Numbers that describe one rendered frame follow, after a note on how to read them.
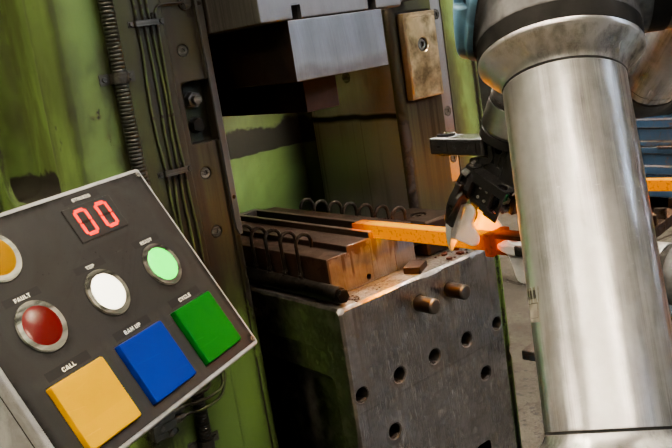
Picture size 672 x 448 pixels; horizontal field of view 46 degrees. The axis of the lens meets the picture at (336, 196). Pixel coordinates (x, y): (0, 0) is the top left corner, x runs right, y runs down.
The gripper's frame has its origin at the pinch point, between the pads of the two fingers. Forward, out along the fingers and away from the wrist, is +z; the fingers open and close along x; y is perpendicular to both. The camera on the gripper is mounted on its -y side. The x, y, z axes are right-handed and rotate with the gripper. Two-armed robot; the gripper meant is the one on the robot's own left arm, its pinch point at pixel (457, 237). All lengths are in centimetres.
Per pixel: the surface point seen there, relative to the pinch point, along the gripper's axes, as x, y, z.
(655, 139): 357, -115, 127
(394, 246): 3.0, -13.5, 12.4
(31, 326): -65, -3, -9
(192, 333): -46.8, -1.1, -0.8
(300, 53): -10.8, -30.9, -18.4
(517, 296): 200, -84, 162
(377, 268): -1.7, -12.3, 14.7
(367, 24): 4.1, -32.2, -21.0
